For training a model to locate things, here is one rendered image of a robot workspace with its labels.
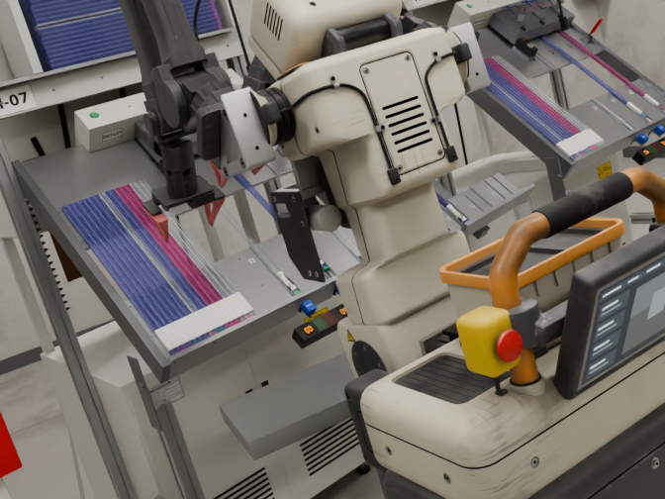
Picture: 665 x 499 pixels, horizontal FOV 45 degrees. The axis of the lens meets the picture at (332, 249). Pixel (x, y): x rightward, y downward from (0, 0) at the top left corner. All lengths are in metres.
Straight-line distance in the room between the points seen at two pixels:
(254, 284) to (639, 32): 4.22
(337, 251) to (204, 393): 0.51
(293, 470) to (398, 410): 1.36
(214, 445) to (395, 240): 1.08
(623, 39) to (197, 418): 4.39
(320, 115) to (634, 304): 0.50
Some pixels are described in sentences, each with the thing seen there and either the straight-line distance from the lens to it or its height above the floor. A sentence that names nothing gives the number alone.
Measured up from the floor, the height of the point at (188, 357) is 0.71.
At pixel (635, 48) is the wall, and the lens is 5.80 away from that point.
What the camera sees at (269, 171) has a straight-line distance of 2.21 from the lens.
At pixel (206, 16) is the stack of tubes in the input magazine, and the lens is 2.35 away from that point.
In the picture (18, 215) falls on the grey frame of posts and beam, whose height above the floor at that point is 1.08.
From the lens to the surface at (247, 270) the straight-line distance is 1.95.
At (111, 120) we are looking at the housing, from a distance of 2.18.
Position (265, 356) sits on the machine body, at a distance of 2.24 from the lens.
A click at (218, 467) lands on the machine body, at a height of 0.30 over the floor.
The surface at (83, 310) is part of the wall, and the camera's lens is 5.14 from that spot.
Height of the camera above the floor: 1.24
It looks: 13 degrees down
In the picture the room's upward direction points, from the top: 16 degrees counter-clockwise
